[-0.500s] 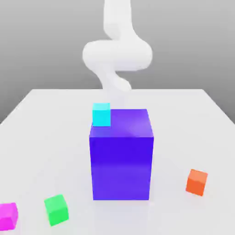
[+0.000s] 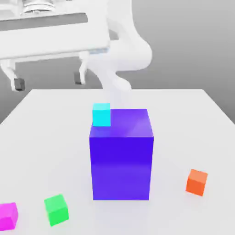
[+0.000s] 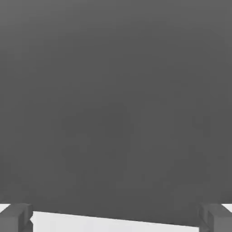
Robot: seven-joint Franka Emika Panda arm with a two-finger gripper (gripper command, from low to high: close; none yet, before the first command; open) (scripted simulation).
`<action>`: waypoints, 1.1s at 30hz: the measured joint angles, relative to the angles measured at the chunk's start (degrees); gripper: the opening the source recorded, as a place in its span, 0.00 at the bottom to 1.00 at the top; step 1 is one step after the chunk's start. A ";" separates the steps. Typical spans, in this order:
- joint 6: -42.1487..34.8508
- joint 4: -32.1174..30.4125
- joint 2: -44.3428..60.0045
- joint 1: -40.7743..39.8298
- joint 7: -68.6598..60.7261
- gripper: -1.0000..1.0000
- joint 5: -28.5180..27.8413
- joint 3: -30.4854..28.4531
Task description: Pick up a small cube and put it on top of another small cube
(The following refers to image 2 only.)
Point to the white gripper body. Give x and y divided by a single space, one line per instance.
55 40

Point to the small magenta cube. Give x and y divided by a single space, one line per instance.
8 216

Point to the small orange cube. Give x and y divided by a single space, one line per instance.
196 183

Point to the small cyan cube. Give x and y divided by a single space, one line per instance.
101 115

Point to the large purple box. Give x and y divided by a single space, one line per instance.
121 165

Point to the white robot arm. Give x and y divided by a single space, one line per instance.
128 51

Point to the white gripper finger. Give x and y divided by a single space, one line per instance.
82 68
11 75

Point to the small green cube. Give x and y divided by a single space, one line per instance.
57 211

